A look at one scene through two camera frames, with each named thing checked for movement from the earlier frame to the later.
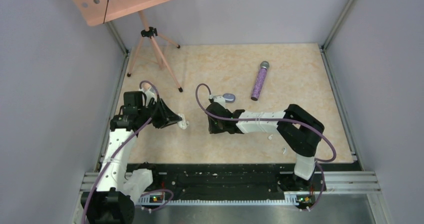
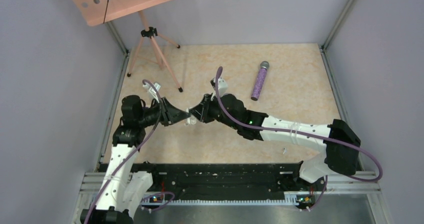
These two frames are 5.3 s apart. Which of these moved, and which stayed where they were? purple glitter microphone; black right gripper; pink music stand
Moved: black right gripper
Stayed: purple glitter microphone; pink music stand
